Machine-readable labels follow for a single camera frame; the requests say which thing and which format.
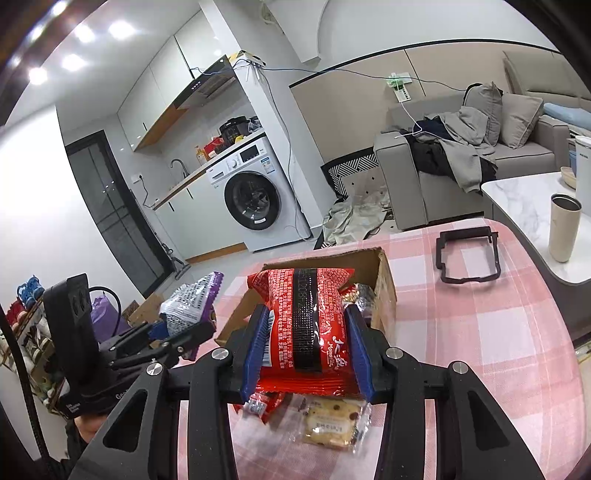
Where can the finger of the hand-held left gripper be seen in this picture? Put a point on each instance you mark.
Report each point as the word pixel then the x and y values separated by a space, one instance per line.
pixel 189 339
pixel 157 329

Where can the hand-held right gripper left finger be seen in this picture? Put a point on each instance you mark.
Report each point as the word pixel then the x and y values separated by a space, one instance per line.
pixel 258 350

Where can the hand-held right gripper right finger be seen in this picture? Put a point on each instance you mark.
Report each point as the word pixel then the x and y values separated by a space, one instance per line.
pixel 358 355

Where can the purple silver snack bag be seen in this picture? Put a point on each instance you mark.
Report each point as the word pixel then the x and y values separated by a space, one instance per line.
pixel 189 300

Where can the large red snack packet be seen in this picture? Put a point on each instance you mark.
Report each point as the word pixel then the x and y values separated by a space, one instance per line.
pixel 330 323

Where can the brown cardboard box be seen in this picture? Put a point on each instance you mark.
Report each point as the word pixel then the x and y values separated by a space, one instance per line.
pixel 385 295

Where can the person's left forearm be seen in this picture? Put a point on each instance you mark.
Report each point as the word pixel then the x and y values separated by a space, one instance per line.
pixel 69 457

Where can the person's left hand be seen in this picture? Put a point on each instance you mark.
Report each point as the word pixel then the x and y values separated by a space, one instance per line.
pixel 90 427

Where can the small cardboard box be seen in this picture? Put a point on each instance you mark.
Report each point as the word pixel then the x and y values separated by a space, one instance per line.
pixel 143 310

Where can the purple plastic bag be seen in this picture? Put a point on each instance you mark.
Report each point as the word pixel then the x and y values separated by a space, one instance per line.
pixel 104 316

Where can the shoe rack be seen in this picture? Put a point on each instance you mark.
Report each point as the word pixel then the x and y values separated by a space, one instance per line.
pixel 34 341

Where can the blue shoes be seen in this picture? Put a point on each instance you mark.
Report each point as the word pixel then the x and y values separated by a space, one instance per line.
pixel 30 288

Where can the small red snack packet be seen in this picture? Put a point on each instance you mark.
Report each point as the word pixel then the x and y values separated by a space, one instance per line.
pixel 268 404

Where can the clear cracker packet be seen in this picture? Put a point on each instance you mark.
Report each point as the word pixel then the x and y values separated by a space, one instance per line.
pixel 330 422

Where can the pink checked tablecloth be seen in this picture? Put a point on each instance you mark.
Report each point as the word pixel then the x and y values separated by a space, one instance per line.
pixel 461 332

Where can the dark glass door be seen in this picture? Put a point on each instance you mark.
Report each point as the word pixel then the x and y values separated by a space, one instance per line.
pixel 115 207

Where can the beige cloth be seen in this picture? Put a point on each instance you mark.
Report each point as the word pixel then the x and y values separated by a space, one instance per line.
pixel 351 221

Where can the white kitchen counter cabinet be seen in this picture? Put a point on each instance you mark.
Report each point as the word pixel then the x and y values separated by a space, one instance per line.
pixel 189 194

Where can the white washing machine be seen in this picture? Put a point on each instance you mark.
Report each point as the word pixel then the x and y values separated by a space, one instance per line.
pixel 254 198

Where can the black kitchen faucet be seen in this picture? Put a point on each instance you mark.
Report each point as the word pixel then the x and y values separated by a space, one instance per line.
pixel 180 164

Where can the grey sofa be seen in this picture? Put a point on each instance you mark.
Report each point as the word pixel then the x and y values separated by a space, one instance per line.
pixel 429 203

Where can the yellow bottle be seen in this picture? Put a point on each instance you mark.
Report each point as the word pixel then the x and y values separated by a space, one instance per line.
pixel 199 153

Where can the black white patterned panel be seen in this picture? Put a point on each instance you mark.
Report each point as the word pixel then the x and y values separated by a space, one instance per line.
pixel 355 170

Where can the red box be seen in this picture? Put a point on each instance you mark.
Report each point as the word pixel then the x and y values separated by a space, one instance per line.
pixel 214 145

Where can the black garment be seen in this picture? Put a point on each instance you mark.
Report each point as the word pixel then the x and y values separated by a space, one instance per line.
pixel 429 154

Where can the black rice cooker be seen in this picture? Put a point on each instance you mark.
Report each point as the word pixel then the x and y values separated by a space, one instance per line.
pixel 233 129

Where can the white marble table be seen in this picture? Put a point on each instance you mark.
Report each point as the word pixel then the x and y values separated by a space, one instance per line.
pixel 517 203

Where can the grey garment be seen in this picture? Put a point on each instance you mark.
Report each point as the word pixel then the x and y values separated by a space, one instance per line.
pixel 466 147

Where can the beige tumbler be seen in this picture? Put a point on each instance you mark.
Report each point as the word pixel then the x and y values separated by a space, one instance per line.
pixel 564 230

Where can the black range hood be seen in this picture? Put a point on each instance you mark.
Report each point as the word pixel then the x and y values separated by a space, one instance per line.
pixel 207 83

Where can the grey cushion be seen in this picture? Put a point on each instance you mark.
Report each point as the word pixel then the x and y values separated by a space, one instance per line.
pixel 519 117
pixel 482 108

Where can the green white power strip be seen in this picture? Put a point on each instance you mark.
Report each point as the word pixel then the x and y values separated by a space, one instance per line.
pixel 399 81

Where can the white electric kettle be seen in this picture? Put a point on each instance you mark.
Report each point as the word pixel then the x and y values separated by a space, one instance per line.
pixel 584 170

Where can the light blue pillow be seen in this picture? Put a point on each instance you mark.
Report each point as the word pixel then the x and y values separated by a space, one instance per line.
pixel 565 113

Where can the black plastic frame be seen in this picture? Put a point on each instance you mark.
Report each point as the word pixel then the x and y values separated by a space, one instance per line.
pixel 495 251

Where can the white wall cabinet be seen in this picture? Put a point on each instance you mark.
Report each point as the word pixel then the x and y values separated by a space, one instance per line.
pixel 157 87

